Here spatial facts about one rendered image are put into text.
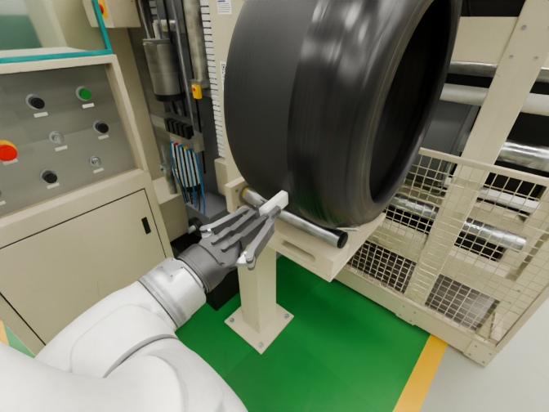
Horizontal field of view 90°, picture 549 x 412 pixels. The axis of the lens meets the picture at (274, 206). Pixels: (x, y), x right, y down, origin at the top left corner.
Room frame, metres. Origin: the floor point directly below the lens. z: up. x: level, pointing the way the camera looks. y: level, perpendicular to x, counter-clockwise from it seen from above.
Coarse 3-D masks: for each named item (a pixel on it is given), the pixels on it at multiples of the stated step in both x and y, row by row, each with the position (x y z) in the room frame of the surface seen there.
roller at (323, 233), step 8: (248, 192) 0.71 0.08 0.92; (256, 192) 0.71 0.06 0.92; (248, 200) 0.70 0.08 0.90; (256, 200) 0.68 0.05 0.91; (264, 200) 0.67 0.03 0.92; (280, 216) 0.62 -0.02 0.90; (288, 216) 0.60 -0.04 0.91; (296, 216) 0.59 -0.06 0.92; (296, 224) 0.58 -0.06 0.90; (304, 224) 0.57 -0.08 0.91; (312, 224) 0.56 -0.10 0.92; (312, 232) 0.55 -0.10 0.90; (320, 232) 0.54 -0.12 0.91; (328, 232) 0.53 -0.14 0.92; (336, 232) 0.52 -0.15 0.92; (344, 232) 0.52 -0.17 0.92; (328, 240) 0.52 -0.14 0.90; (336, 240) 0.51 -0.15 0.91; (344, 240) 0.51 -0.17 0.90
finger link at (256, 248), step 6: (270, 222) 0.38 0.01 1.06; (264, 228) 0.37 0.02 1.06; (270, 228) 0.37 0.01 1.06; (258, 234) 0.36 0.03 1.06; (264, 234) 0.35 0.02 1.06; (270, 234) 0.37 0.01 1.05; (258, 240) 0.34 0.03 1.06; (264, 240) 0.35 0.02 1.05; (252, 246) 0.33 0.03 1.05; (258, 246) 0.33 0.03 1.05; (264, 246) 0.35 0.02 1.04; (252, 252) 0.32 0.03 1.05; (258, 252) 0.33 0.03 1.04; (246, 258) 0.30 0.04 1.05; (252, 258) 0.30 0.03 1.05
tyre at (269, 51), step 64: (256, 0) 0.57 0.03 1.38; (320, 0) 0.48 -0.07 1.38; (384, 0) 0.46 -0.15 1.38; (448, 0) 0.66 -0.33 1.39; (256, 64) 0.50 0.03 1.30; (320, 64) 0.43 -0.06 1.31; (384, 64) 0.43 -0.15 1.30; (448, 64) 0.74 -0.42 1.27; (256, 128) 0.48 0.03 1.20; (320, 128) 0.40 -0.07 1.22; (384, 128) 0.87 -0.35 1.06; (320, 192) 0.41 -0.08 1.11; (384, 192) 0.61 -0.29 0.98
